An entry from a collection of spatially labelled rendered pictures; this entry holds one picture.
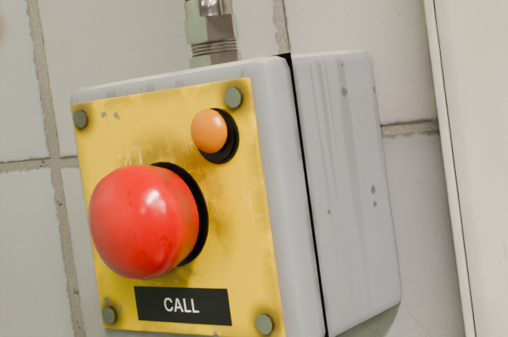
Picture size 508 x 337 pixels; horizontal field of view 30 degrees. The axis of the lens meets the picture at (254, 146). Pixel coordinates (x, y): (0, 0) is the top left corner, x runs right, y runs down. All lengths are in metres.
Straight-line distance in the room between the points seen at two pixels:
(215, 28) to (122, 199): 0.08
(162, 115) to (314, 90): 0.05
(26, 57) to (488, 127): 0.26
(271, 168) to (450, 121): 0.07
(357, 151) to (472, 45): 0.06
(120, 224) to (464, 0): 0.14
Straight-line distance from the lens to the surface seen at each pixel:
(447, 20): 0.33
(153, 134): 0.34
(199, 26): 0.36
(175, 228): 0.31
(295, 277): 0.32
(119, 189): 0.32
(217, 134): 0.31
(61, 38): 0.48
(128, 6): 0.45
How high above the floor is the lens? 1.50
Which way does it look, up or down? 3 degrees down
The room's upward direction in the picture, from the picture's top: 8 degrees counter-clockwise
